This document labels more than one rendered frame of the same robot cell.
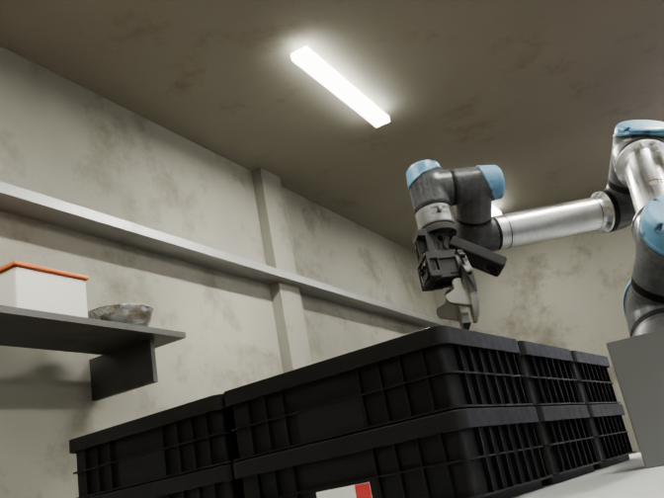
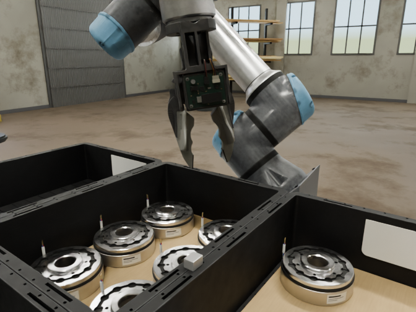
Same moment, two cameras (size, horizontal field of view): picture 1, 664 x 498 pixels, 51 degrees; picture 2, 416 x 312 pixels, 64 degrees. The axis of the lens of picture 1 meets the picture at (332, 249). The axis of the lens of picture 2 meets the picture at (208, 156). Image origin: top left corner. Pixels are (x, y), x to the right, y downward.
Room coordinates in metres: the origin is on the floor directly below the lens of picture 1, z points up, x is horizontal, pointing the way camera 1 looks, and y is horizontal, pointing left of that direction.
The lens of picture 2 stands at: (1.26, 0.28, 1.15)
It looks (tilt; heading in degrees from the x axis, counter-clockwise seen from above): 16 degrees down; 274
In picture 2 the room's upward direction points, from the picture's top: straight up
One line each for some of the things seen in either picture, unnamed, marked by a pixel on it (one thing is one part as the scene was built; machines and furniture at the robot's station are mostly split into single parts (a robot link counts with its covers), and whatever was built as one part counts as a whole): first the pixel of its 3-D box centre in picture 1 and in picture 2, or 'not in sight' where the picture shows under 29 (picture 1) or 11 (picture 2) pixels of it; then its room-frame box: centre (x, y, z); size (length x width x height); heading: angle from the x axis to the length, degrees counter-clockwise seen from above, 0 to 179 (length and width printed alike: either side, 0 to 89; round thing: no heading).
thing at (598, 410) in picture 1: (527, 450); not in sight; (1.64, -0.34, 0.76); 0.40 x 0.30 x 0.12; 58
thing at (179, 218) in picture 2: not in sight; (167, 212); (1.38, -0.31, 0.86); 0.10 x 0.10 x 0.01
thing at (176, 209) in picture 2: not in sight; (167, 210); (1.38, -0.31, 0.86); 0.05 x 0.05 x 0.01
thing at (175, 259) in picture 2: not in sight; (187, 262); (1.32, -0.14, 0.86); 0.05 x 0.05 x 0.01
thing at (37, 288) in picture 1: (30, 302); not in sight; (2.94, 1.37, 1.78); 0.40 x 0.33 x 0.22; 153
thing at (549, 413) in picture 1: (472, 459); not in sight; (1.38, -0.19, 0.76); 0.40 x 0.30 x 0.12; 58
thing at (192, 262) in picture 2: not in sight; (193, 261); (1.30, -0.04, 0.94); 0.02 x 0.01 x 0.01; 58
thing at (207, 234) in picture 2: not in sight; (227, 233); (1.26, -0.24, 0.86); 0.10 x 0.10 x 0.01
